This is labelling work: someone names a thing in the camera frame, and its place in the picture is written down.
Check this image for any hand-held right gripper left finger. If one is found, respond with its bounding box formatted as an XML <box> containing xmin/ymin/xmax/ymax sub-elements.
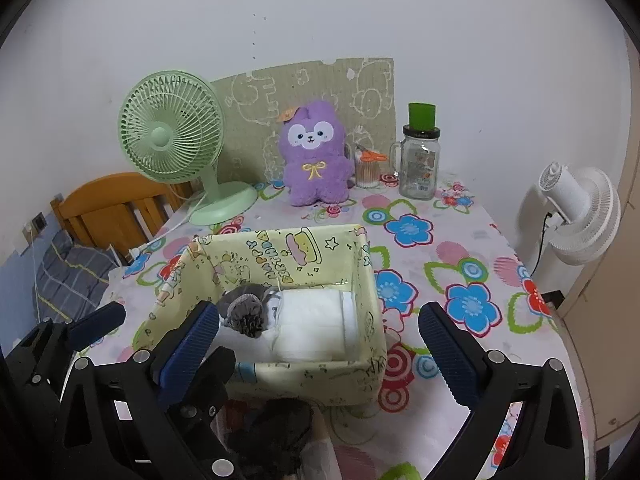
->
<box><xmin>55</xmin><ymin>301</ymin><xmax>221</xmax><ymax>480</ymax></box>

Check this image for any grey knitted cloth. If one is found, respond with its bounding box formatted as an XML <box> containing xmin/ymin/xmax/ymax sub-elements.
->
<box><xmin>216</xmin><ymin>284</ymin><xmax>273</xmax><ymax>340</ymax></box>

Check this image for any yellow cartoon fabric storage box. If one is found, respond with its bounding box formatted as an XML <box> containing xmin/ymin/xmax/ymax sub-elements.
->
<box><xmin>134</xmin><ymin>225</ymin><xmax>388</xmax><ymax>406</ymax></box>

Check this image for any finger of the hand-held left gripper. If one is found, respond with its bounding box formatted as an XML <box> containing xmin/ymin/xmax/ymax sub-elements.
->
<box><xmin>65</xmin><ymin>302</ymin><xmax>127</xmax><ymax>353</ymax></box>
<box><xmin>170</xmin><ymin>347</ymin><xmax>241</xmax><ymax>480</ymax></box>

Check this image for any black fan cable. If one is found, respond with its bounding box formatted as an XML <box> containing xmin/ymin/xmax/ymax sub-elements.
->
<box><xmin>530</xmin><ymin>210</ymin><xmax>553</xmax><ymax>273</ymax></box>

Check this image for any grey plaid blanket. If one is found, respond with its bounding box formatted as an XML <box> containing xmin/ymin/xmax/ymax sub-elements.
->
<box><xmin>32</xmin><ymin>230</ymin><xmax>118</xmax><ymax>323</ymax></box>

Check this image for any white fan cable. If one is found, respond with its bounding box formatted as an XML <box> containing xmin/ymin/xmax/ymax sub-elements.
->
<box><xmin>127</xmin><ymin>192</ymin><xmax>206</xmax><ymax>263</ymax></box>

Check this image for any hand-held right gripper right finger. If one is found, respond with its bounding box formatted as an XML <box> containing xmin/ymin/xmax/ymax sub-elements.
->
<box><xmin>417</xmin><ymin>301</ymin><xmax>586</xmax><ymax>480</ymax></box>

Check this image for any floral tablecloth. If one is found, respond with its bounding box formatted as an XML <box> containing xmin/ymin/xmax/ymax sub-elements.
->
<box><xmin>75</xmin><ymin>175</ymin><xmax>581</xmax><ymax>480</ymax></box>

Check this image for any green desk fan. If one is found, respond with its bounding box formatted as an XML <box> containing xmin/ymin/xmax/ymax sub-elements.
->
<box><xmin>118</xmin><ymin>71</ymin><xmax>258</xmax><ymax>226</ymax></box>

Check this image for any cartoon animal tissue packet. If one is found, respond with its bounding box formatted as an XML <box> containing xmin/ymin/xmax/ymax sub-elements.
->
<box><xmin>212</xmin><ymin>399</ymin><xmax>343</xmax><ymax>480</ymax></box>

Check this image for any purple plush toy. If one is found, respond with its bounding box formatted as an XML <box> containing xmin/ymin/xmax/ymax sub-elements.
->
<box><xmin>277</xmin><ymin>100</ymin><xmax>353</xmax><ymax>207</ymax></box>

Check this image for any white folded cloth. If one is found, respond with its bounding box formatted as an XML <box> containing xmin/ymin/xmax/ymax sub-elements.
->
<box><xmin>267</xmin><ymin>290</ymin><xmax>358</xmax><ymax>361</ymax></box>

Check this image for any green plastic cup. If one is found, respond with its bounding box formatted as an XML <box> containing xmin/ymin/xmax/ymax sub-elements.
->
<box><xmin>407</xmin><ymin>102</ymin><xmax>437</xmax><ymax>132</ymax></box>

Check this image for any wooden chair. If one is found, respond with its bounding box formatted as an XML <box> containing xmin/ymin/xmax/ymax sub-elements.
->
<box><xmin>50</xmin><ymin>172</ymin><xmax>201</xmax><ymax>266</ymax></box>

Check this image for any white standing fan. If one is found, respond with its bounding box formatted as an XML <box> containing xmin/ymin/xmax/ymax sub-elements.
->
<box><xmin>518</xmin><ymin>161</ymin><xmax>622</xmax><ymax>266</ymax></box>

